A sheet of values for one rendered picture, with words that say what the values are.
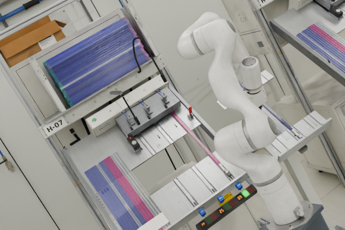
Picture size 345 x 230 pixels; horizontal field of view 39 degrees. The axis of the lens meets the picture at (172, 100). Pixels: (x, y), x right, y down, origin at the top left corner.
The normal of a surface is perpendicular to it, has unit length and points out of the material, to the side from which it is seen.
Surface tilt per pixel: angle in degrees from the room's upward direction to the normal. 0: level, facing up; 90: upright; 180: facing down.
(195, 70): 90
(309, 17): 44
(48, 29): 75
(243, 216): 90
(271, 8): 90
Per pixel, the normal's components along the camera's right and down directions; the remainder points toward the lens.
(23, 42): 0.27, -0.14
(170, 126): -0.12, -0.60
